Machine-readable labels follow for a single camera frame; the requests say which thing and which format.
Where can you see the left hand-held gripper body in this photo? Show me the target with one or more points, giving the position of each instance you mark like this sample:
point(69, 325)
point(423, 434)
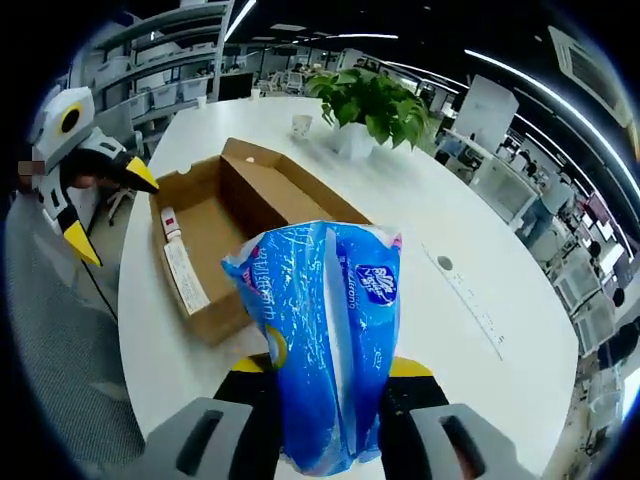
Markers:
point(55, 135)

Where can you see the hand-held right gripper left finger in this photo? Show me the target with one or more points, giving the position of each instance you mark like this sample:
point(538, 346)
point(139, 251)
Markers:
point(210, 440)

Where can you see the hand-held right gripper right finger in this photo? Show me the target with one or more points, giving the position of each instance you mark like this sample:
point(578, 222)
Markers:
point(450, 440)

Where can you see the brown cardboard shoe box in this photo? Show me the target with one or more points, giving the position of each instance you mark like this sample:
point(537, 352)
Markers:
point(250, 195)

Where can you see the blue soft tissue pack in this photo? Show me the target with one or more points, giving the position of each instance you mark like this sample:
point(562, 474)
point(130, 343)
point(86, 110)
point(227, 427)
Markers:
point(320, 325)

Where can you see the person's left hand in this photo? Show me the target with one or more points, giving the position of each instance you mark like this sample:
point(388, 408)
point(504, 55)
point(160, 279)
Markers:
point(87, 181)

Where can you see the white tag with red mark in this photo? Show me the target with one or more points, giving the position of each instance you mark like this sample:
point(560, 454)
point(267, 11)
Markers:
point(170, 222)

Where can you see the grey metal shelf rack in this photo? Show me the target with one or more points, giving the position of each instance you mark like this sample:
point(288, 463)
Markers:
point(160, 60)

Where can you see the white paper cup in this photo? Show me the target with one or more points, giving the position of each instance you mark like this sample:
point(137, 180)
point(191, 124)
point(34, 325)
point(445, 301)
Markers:
point(255, 94)
point(201, 102)
point(302, 127)

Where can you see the black computer monitor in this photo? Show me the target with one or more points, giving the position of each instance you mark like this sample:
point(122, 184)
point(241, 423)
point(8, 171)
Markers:
point(235, 86)

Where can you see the white table socket strip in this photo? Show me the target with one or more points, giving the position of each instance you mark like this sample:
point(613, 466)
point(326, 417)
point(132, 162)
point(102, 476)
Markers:
point(465, 295)

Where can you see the white paper leaflet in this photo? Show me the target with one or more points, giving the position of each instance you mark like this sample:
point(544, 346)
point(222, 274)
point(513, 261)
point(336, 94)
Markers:
point(186, 277)

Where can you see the grey mesh chair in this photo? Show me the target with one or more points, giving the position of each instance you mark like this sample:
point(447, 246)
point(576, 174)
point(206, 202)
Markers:
point(55, 350)

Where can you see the ceiling light strip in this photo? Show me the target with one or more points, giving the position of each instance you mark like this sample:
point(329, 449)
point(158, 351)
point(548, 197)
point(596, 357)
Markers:
point(550, 95)
point(239, 20)

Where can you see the green plant in white pot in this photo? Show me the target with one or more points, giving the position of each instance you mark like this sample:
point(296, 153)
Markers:
point(370, 107)

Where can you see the white pillar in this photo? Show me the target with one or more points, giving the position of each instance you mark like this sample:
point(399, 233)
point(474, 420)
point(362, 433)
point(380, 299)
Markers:
point(487, 112)

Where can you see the ceiling air vent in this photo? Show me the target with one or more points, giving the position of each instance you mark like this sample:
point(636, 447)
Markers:
point(590, 75)

